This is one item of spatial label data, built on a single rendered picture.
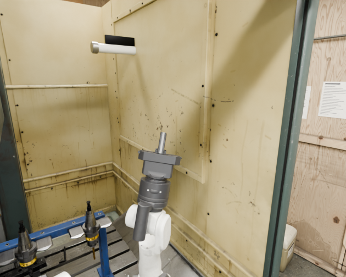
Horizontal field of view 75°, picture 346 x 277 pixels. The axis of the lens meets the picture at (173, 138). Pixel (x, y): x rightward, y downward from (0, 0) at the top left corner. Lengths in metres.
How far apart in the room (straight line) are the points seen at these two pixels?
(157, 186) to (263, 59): 0.48
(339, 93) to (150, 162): 1.95
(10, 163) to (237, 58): 1.27
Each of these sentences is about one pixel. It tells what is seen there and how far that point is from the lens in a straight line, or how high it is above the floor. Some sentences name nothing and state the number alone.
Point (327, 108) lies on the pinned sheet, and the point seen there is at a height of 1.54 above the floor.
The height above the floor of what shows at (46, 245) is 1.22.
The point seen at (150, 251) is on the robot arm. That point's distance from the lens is 0.72.
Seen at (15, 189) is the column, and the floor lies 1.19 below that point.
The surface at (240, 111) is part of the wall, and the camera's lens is 0.80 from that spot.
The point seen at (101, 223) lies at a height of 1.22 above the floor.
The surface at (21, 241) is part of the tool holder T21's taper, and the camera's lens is 0.97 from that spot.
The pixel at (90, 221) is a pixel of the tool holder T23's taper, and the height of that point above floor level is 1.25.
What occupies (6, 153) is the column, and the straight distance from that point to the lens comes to 1.51.
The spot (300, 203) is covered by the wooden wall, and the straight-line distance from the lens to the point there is 2.68.
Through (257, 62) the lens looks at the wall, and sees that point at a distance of 0.76.
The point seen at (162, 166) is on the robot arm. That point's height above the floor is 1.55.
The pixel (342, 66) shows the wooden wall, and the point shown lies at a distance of 2.35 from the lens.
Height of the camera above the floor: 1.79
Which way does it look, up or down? 15 degrees down
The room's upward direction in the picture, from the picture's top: straight up
